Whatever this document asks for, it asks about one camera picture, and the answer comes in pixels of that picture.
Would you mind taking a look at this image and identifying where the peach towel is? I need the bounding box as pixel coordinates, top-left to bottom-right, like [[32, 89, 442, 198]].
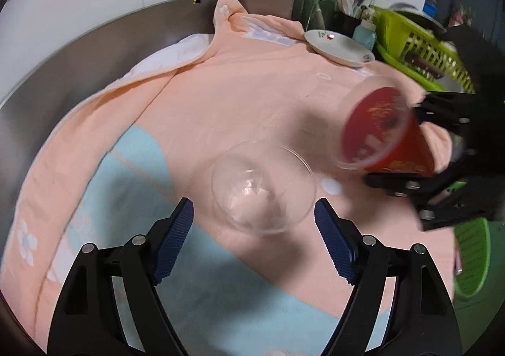
[[0, 0, 459, 356]]

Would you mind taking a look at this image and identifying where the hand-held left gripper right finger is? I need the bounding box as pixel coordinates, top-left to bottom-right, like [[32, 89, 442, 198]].
[[313, 198, 464, 356]]

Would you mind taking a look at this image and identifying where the green knife holder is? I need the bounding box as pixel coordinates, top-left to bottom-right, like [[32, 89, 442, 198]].
[[291, 0, 337, 32]]

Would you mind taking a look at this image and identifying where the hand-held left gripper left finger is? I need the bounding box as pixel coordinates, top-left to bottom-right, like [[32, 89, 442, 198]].
[[47, 197, 195, 356]]

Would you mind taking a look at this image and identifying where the clear glass bowl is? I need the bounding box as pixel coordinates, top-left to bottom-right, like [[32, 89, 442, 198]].
[[211, 141, 317, 237]]

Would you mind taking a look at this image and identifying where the white plate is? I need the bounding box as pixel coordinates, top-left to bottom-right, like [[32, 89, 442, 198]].
[[304, 30, 376, 67]]

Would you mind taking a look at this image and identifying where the black wok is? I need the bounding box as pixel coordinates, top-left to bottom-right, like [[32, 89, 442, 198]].
[[390, 3, 447, 31]]

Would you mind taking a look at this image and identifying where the teal bottle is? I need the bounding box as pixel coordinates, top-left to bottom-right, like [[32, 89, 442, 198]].
[[352, 19, 378, 51]]

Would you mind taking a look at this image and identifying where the red plastic cup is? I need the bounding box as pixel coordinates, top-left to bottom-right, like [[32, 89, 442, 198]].
[[331, 76, 435, 178]]

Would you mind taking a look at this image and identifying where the green dish rack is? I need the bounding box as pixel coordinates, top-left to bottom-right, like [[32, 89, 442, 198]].
[[370, 5, 477, 95]]

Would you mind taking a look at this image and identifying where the black utensil holder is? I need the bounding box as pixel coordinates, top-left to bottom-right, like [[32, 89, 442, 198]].
[[335, 11, 371, 38]]

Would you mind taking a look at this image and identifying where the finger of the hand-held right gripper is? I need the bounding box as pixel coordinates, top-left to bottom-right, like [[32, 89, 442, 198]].
[[413, 91, 481, 137], [364, 158, 475, 232]]

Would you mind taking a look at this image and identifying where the green plastic basin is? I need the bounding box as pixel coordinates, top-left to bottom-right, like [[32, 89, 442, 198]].
[[453, 217, 492, 298]]

